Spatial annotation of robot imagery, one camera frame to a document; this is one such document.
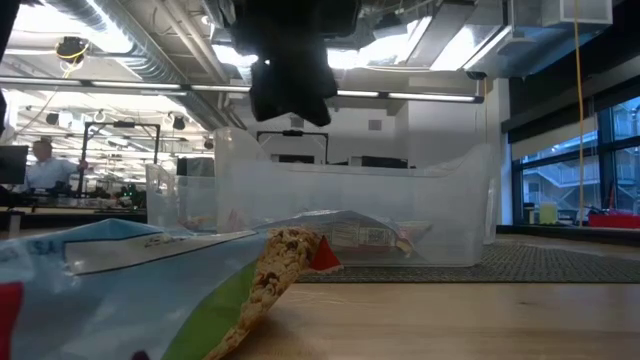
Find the light blue granola bar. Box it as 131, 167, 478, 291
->
0, 218, 345, 360

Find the black ceiling sensor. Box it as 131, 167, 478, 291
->
54, 35, 92, 65

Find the person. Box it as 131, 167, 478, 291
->
23, 138, 90, 195

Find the black station frame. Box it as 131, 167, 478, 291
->
76, 120, 162, 197
255, 129, 330, 166

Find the yellow green container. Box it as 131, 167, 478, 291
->
538, 201, 559, 226

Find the red bin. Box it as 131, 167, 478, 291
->
587, 211, 640, 231

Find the tan granola bar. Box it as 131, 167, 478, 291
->
177, 214, 215, 233

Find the long linear ceiling light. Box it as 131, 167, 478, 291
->
0, 75, 485, 105

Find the dark grey woven mat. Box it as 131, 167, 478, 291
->
295, 241, 640, 285

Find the background work desk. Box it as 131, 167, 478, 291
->
0, 203, 149, 240

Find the black monitor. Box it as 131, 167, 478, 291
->
0, 144, 30, 186

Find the yellow hanging cable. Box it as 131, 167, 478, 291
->
572, 0, 587, 227

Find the silver spiral air duct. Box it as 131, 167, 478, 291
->
44, 0, 247, 132

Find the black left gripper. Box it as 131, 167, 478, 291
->
231, 0, 362, 128

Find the clear plastic container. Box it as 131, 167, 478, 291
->
483, 177, 502, 246
213, 126, 497, 268
145, 163, 219, 234

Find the red blue granola bar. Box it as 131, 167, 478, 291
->
259, 209, 434, 262

